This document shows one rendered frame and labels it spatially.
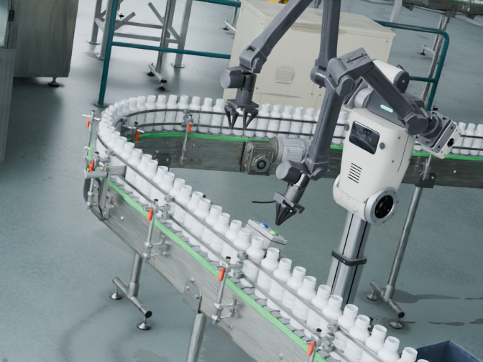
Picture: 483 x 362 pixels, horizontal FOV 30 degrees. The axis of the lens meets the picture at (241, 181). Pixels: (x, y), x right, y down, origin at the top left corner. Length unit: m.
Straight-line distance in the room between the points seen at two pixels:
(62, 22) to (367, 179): 5.04
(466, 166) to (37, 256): 2.40
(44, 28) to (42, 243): 3.05
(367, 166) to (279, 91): 3.67
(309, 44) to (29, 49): 2.45
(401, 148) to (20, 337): 2.06
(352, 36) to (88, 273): 3.06
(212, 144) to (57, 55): 3.86
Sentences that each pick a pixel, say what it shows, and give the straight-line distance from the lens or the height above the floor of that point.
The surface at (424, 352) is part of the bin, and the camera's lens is 3.03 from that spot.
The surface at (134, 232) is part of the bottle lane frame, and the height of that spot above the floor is 0.89.
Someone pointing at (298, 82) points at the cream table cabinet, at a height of 0.70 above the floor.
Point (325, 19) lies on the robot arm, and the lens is 3.31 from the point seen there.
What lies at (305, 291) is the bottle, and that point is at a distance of 2.73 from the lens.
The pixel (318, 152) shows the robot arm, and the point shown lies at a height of 1.43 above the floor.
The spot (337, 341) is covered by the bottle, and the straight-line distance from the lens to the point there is 2.66.
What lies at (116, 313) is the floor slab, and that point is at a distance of 4.67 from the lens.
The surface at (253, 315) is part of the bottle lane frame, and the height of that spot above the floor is 0.96.
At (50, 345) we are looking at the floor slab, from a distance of 4.36.
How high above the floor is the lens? 2.34
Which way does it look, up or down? 20 degrees down
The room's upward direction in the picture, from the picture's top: 12 degrees clockwise
